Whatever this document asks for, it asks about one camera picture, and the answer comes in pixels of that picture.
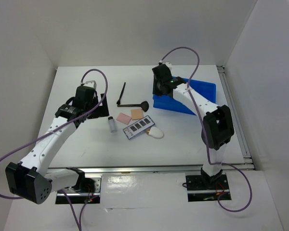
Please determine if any clear bottle black cap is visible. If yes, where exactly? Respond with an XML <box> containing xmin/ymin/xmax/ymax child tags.
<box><xmin>108</xmin><ymin>116</ymin><xmax>117</xmax><ymax>133</ymax></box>

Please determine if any thin black makeup brush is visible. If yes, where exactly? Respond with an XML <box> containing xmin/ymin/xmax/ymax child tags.
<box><xmin>117</xmin><ymin>82</ymin><xmax>126</xmax><ymax>105</ymax></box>

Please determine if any black fan makeup brush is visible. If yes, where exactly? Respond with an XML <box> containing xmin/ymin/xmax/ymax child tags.
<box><xmin>117</xmin><ymin>101</ymin><xmax>149</xmax><ymax>112</ymax></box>

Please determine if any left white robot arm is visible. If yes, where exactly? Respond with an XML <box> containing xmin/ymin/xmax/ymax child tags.
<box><xmin>5</xmin><ymin>85</ymin><xmax>109</xmax><ymax>205</ymax></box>

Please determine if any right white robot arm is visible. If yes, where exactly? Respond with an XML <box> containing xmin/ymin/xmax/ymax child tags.
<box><xmin>152</xmin><ymin>63</ymin><xmax>234</xmax><ymax>189</ymax></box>

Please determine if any pink square compact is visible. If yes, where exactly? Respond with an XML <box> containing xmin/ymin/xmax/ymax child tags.
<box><xmin>116</xmin><ymin>113</ymin><xmax>131</xmax><ymax>125</ymax></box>

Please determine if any tan square compact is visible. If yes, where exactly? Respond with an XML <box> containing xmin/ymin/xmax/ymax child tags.
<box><xmin>131</xmin><ymin>108</ymin><xmax>144</xmax><ymax>120</ymax></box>

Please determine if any blue plastic divided bin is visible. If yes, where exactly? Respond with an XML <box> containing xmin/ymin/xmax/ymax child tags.
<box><xmin>153</xmin><ymin>77</ymin><xmax>218</xmax><ymax>118</ymax></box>

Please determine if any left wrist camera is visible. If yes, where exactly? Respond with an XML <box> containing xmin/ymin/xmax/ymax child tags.
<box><xmin>81</xmin><ymin>80</ymin><xmax>97</xmax><ymax>89</ymax></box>

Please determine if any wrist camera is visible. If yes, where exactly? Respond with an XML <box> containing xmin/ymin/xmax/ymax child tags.
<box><xmin>81</xmin><ymin>80</ymin><xmax>97</xmax><ymax>89</ymax></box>
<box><xmin>158</xmin><ymin>61</ymin><xmax>172</xmax><ymax>69</ymax></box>

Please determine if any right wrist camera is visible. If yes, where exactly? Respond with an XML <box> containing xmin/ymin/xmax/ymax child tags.
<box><xmin>158</xmin><ymin>61</ymin><xmax>172</xmax><ymax>69</ymax></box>

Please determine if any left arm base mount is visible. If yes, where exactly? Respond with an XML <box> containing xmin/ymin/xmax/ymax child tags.
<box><xmin>62</xmin><ymin>174</ymin><xmax>102</xmax><ymax>205</ymax></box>

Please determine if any aluminium rail front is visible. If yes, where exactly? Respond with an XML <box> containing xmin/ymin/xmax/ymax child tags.
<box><xmin>47</xmin><ymin>163</ymin><xmax>255</xmax><ymax>174</ymax></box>

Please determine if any aluminium rail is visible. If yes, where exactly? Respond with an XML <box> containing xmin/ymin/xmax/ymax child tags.
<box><xmin>47</xmin><ymin>163</ymin><xmax>255</xmax><ymax>174</ymax></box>
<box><xmin>216</xmin><ymin>66</ymin><xmax>255</xmax><ymax>170</ymax></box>

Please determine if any aluminium rail right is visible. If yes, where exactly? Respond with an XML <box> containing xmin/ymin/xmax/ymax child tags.
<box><xmin>216</xmin><ymin>66</ymin><xmax>255</xmax><ymax>170</ymax></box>

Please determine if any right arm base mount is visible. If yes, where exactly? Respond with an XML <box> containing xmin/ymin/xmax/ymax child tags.
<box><xmin>182</xmin><ymin>174</ymin><xmax>232</xmax><ymax>202</ymax></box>

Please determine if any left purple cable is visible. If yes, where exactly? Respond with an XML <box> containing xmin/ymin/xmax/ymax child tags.
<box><xmin>0</xmin><ymin>69</ymin><xmax>109</xmax><ymax>231</ymax></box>

